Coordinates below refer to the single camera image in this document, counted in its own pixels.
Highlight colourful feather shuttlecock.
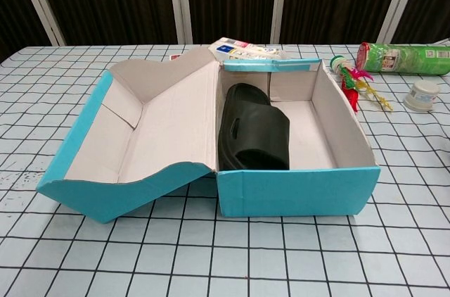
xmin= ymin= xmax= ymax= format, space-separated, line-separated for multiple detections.
xmin=329 ymin=56 xmax=394 ymax=115

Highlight blue checked tablecloth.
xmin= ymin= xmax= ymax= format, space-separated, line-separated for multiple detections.
xmin=0 ymin=42 xmax=450 ymax=297

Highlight green chips can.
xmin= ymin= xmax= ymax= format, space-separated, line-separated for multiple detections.
xmin=356 ymin=42 xmax=450 ymax=77

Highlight light blue shoe box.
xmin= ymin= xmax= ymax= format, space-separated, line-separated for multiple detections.
xmin=37 ymin=46 xmax=383 ymax=225

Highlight black rubber slipper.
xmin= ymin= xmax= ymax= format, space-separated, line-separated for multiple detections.
xmin=217 ymin=82 xmax=291 ymax=171

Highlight white snack pack yellow ends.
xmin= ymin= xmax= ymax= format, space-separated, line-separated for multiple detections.
xmin=210 ymin=37 xmax=288 ymax=64

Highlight small white jar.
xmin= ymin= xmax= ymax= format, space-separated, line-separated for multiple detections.
xmin=403 ymin=80 xmax=442 ymax=113

